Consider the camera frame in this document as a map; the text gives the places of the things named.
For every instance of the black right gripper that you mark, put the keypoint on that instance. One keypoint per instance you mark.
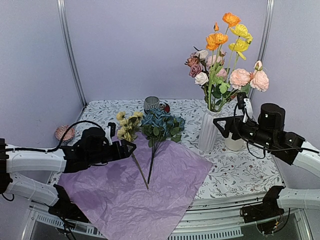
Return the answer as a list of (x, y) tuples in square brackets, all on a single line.
[(231, 121)]

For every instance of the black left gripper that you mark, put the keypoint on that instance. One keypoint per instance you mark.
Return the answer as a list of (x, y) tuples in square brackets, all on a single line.
[(124, 153)]

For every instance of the white ribbed vase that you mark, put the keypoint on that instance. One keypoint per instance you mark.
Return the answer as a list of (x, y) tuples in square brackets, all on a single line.
[(208, 131)]

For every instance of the pale yellow rose stem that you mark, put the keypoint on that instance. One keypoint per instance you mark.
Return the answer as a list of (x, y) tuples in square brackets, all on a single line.
[(129, 125)]

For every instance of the pale pink peony stem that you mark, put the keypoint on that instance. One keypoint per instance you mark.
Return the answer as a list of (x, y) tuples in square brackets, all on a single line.
[(242, 81)]

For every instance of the purple wrapping paper sheet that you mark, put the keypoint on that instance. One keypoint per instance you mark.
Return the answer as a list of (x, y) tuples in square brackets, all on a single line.
[(140, 197)]

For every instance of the three rose flower stem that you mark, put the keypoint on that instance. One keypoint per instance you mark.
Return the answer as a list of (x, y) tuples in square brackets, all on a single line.
[(200, 72)]

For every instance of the pink peony flower stem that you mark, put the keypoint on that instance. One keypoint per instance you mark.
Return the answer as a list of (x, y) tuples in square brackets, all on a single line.
[(219, 60)]

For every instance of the yellow flower stem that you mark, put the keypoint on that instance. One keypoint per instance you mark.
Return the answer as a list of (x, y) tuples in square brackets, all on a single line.
[(241, 44)]

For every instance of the orange poppy flower stem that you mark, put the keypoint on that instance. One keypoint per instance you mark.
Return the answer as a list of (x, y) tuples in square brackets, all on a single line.
[(215, 40)]

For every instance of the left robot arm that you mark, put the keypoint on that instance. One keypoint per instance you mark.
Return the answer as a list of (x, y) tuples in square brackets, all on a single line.
[(14, 160)]

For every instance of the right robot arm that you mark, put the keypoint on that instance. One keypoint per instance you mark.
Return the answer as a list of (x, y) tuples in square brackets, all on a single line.
[(298, 159)]

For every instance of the cream ceramic mug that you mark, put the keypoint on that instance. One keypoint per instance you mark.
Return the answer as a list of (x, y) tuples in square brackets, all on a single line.
[(234, 145)]

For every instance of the blue hydrangea flower bunch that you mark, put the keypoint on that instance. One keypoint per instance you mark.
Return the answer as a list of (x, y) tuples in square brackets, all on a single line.
[(158, 126)]

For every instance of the floral tablecloth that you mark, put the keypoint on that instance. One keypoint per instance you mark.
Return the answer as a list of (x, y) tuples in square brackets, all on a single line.
[(233, 173)]

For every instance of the striped ceramic cup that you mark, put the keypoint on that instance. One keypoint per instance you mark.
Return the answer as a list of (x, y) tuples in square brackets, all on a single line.
[(151, 102)]

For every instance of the red patterned saucer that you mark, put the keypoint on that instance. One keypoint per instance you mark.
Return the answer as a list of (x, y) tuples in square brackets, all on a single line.
[(165, 107)]

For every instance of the pink patterned bowl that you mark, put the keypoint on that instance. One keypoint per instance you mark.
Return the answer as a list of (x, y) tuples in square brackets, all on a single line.
[(59, 132)]

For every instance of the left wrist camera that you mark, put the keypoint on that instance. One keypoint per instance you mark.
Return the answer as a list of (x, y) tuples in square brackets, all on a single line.
[(110, 132)]

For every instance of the aluminium front rail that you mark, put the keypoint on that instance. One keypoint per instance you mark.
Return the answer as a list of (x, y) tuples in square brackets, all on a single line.
[(211, 219)]

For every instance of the right metal frame post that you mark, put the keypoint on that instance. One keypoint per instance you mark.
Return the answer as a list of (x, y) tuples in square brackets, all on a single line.
[(265, 33)]

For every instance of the metal frame post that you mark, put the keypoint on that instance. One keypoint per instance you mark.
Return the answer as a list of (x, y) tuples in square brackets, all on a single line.
[(265, 33), (61, 7)]

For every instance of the left metal frame post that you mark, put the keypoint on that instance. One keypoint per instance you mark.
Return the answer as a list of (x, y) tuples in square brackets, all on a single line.
[(61, 7)]

